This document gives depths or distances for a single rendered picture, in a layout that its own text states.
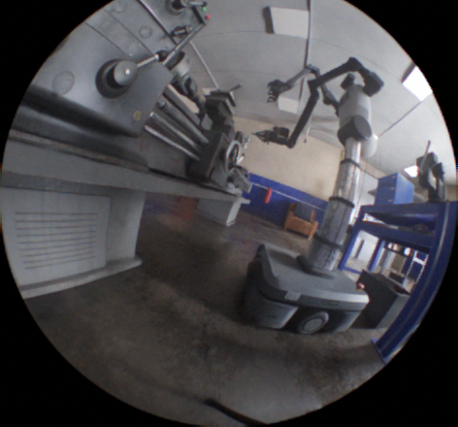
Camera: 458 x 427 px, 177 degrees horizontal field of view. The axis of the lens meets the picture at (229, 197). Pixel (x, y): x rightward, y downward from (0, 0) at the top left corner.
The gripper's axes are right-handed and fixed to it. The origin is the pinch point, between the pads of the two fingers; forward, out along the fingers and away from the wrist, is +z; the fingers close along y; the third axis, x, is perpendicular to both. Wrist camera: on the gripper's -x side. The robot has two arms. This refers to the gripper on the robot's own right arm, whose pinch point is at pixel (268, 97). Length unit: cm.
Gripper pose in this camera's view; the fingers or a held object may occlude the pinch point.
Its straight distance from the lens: 122.1
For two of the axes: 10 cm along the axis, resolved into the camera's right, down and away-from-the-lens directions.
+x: 6.3, 7.7, -0.9
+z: -7.6, 6.4, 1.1
